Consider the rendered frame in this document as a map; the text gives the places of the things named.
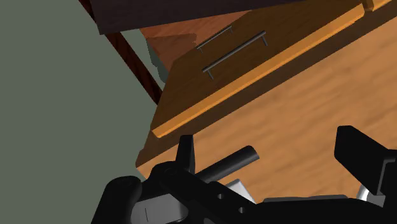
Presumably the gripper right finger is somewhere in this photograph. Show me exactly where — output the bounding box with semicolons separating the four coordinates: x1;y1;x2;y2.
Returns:
333;125;397;197

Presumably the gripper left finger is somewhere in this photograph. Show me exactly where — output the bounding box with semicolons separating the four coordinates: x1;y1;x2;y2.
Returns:
90;134;259;224

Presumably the black cylinder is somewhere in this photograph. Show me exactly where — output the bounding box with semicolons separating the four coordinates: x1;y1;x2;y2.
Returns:
195;145;260;183

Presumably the wooden chest of drawers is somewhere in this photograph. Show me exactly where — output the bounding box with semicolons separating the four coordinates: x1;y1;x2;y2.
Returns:
135;0;397;204

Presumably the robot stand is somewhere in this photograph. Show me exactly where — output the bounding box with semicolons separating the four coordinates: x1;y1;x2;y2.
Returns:
88;0;314;35

